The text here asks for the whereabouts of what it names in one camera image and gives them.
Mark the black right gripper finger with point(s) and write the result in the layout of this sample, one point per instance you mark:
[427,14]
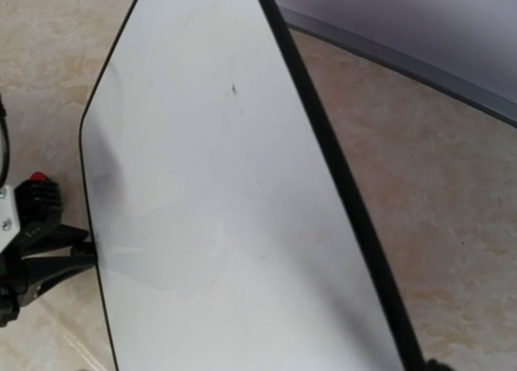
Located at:
[56,235]
[44,273]

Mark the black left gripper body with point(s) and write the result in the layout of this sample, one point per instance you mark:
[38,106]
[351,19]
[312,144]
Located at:
[14,284]

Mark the red bone-shaped eraser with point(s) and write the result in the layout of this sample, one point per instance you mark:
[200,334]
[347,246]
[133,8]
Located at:
[38,176]

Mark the white whiteboard black frame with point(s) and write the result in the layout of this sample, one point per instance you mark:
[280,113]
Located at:
[230,231]

